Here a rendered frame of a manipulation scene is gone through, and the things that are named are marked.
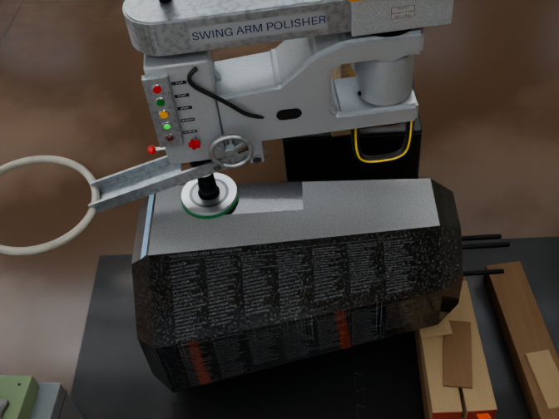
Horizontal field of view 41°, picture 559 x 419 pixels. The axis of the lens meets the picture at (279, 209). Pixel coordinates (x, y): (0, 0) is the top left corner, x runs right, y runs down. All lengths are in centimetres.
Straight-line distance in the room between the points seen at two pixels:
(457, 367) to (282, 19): 157
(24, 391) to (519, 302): 208
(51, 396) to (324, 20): 146
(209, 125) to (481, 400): 148
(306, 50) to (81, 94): 269
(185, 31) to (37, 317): 197
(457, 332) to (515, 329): 31
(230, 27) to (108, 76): 279
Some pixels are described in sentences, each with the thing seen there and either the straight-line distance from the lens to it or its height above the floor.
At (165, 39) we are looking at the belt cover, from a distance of 223.
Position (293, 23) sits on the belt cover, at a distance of 222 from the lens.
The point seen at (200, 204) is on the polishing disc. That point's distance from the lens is 279.
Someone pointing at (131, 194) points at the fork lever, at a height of 98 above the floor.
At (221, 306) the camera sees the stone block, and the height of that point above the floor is 69.
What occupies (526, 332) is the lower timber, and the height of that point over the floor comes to 13.
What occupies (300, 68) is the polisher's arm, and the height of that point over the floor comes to 147.
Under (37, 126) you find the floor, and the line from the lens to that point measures 473.
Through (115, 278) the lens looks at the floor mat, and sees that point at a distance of 376.
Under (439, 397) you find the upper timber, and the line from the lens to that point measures 302.
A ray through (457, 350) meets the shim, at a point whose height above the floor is 26.
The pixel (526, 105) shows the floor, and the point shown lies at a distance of 452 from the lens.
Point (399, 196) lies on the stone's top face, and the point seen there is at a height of 84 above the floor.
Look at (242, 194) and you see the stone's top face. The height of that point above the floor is 84.
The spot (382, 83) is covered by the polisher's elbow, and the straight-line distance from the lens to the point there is 244.
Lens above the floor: 292
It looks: 49 degrees down
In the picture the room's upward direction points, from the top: 7 degrees counter-clockwise
